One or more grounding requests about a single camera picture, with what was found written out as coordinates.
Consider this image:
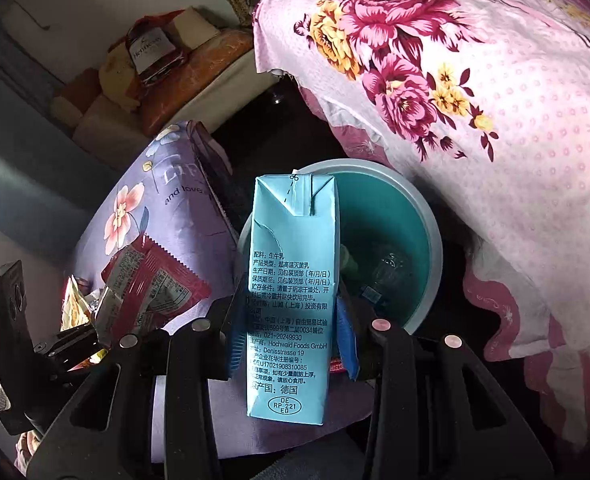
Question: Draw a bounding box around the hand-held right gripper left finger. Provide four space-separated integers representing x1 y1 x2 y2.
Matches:
25 292 250 480

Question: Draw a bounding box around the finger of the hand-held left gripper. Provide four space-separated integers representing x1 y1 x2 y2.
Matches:
32 322 100 361
50 347 111 379

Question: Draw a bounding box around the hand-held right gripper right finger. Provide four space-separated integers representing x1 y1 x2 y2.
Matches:
336 298 573 480

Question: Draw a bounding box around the red snack packet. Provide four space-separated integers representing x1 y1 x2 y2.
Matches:
95 237 213 348

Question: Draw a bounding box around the light blue milk carton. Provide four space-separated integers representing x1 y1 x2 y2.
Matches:
245 170 344 431

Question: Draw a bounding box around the teal plastic bin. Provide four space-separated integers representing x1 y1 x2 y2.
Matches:
236 159 444 336

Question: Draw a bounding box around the yellow snack packet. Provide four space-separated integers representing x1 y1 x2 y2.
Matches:
60 277 97 333

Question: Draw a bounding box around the clear plastic bottle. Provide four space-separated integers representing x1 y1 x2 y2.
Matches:
359 245 417 307

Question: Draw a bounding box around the purple floral bedsheet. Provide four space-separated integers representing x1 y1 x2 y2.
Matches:
15 120 376 466

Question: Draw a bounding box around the yellow plastic bag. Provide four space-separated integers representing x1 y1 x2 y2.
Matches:
98 42 142 111

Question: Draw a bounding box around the orange cloth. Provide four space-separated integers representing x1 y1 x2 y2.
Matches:
140 30 256 136

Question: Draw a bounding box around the pink floral blanket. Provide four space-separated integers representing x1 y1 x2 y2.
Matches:
252 0 590 456

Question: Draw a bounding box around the brown liquor box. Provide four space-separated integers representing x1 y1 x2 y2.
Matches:
125 22 187 87

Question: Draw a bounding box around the tan cardboard box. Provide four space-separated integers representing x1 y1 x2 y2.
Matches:
165 7 221 52

